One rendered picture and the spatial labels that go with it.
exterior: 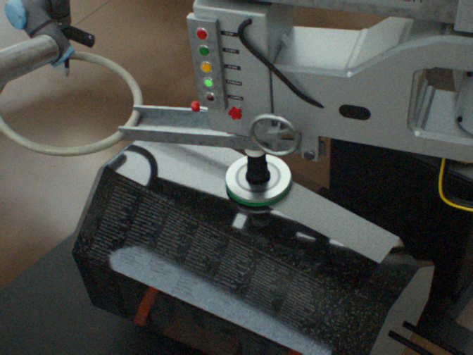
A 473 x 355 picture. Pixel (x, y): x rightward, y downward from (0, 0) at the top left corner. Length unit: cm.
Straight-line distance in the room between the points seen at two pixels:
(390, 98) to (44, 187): 224
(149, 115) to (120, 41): 220
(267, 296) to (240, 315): 11
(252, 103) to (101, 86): 234
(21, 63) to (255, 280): 93
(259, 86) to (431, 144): 47
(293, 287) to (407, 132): 58
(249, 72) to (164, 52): 253
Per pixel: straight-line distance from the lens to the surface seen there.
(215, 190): 227
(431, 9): 161
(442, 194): 209
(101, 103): 404
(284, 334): 210
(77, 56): 256
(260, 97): 187
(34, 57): 213
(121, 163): 243
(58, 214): 347
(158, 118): 232
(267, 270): 210
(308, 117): 188
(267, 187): 222
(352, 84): 177
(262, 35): 175
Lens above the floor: 243
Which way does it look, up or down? 45 degrees down
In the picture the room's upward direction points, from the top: 6 degrees counter-clockwise
